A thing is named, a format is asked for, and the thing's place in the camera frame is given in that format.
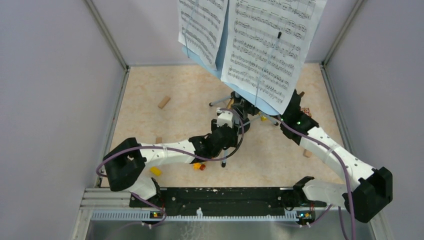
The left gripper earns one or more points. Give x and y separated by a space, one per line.
233 143

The blue music stand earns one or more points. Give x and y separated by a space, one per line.
257 48

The sheet music page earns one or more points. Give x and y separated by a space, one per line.
267 45
200 28

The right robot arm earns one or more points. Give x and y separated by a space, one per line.
366 189

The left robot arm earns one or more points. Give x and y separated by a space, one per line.
123 167

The black microphone stand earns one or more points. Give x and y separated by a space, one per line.
244 108

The toy block car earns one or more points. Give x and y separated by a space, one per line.
199 166

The small wooden block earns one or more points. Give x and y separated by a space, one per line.
158 140

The light wooden block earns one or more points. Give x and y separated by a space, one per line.
163 102

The yellow toy brick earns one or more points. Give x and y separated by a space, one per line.
156 171

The wooden block pair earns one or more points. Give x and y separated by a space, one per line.
307 153

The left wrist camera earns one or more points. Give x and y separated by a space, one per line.
225 117

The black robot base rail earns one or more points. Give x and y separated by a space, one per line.
227 201

